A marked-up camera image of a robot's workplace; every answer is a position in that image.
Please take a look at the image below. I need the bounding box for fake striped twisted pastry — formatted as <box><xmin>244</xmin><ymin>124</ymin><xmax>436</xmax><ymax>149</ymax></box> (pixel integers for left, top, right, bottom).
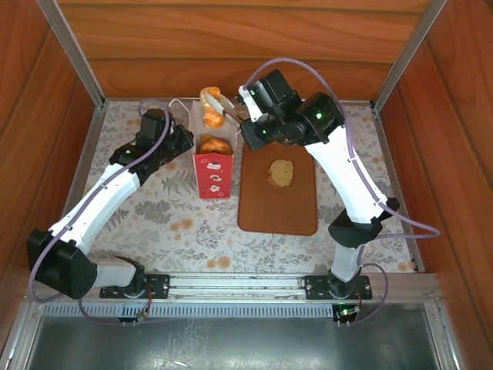
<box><xmin>199</xmin><ymin>86</ymin><xmax>226</xmax><ymax>130</ymax></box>

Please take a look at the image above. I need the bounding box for fake glazed donut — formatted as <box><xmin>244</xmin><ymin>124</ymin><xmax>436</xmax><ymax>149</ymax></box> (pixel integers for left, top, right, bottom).
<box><xmin>199</xmin><ymin>133</ymin><xmax>233</xmax><ymax>156</ymax></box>

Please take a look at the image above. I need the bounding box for red white paper bag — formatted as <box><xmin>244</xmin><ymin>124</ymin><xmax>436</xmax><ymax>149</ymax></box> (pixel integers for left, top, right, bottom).
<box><xmin>169</xmin><ymin>96</ymin><xmax>243</xmax><ymax>200</ymax></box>

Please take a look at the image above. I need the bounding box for fake tan bread slice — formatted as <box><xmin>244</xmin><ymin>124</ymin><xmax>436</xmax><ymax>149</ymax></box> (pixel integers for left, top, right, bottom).
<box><xmin>267</xmin><ymin>159</ymin><xmax>295</xmax><ymax>189</ymax></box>

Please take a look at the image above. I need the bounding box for floral table mat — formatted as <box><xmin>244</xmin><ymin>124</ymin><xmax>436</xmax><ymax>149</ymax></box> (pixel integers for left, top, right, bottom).
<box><xmin>71</xmin><ymin>99</ymin><xmax>424</xmax><ymax>274</ymax></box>

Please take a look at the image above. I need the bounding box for brown cutting board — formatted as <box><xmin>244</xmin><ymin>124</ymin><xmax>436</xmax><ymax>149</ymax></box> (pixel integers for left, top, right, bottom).
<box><xmin>236</xmin><ymin>143</ymin><xmax>319</xmax><ymax>236</ymax></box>

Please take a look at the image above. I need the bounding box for grey metal sheet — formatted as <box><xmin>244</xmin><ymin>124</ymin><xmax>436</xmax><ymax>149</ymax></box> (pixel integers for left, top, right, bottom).
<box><xmin>26</xmin><ymin>304</ymin><xmax>440</xmax><ymax>370</ymax></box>

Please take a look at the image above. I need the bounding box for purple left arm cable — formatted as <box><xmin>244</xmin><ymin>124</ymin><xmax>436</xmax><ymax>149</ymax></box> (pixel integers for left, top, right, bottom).
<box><xmin>29</xmin><ymin>98</ymin><xmax>171</xmax><ymax>327</ymax></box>

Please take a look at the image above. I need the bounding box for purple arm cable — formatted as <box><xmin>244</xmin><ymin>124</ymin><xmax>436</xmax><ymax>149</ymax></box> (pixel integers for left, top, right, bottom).
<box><xmin>29</xmin><ymin>98</ymin><xmax>171</xmax><ymax>327</ymax></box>
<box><xmin>244</xmin><ymin>57</ymin><xmax>441</xmax><ymax>327</ymax></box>

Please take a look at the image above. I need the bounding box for aluminium back edge rail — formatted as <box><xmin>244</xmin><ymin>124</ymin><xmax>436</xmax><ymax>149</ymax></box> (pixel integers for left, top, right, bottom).
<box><xmin>102</xmin><ymin>96</ymin><xmax>374</xmax><ymax>106</ymax></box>

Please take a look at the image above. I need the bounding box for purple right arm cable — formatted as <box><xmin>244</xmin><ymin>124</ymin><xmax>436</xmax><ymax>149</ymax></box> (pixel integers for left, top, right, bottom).
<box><xmin>244</xmin><ymin>57</ymin><xmax>441</xmax><ymax>327</ymax></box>

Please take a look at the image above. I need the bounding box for aluminium table edge rail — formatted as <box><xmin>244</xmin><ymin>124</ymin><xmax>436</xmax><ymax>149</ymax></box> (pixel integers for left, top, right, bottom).
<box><xmin>371</xmin><ymin>100</ymin><xmax>463</xmax><ymax>370</ymax></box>
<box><xmin>0</xmin><ymin>106</ymin><xmax>106</xmax><ymax>370</ymax></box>

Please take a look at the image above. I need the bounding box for aluminium frame post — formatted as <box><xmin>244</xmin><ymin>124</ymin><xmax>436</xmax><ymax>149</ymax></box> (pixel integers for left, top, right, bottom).
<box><xmin>371</xmin><ymin>0</ymin><xmax>448</xmax><ymax>113</ymax></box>
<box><xmin>36</xmin><ymin>0</ymin><xmax>106</xmax><ymax>109</ymax></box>

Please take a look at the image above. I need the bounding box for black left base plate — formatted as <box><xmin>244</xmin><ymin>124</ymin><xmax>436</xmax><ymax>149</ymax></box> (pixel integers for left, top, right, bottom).
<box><xmin>99</xmin><ymin>272</ymin><xmax>170</xmax><ymax>301</ymax></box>

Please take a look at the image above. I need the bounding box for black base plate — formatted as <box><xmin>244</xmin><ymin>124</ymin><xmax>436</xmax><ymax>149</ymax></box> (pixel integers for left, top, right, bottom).
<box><xmin>300</xmin><ymin>274</ymin><xmax>374</xmax><ymax>301</ymax></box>
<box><xmin>99</xmin><ymin>272</ymin><xmax>170</xmax><ymax>301</ymax></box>

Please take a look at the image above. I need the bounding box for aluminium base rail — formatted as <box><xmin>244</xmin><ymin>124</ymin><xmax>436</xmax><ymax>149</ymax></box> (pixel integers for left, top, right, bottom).
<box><xmin>146</xmin><ymin>271</ymin><xmax>440</xmax><ymax>304</ymax></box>

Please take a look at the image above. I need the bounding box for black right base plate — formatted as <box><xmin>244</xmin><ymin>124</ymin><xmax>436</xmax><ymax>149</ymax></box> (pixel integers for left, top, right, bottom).
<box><xmin>300</xmin><ymin>274</ymin><xmax>374</xmax><ymax>301</ymax></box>

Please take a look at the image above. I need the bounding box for white slotted cable duct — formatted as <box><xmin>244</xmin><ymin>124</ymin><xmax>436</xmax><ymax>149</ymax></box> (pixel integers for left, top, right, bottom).
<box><xmin>42</xmin><ymin>302</ymin><xmax>336</xmax><ymax>319</ymax></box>

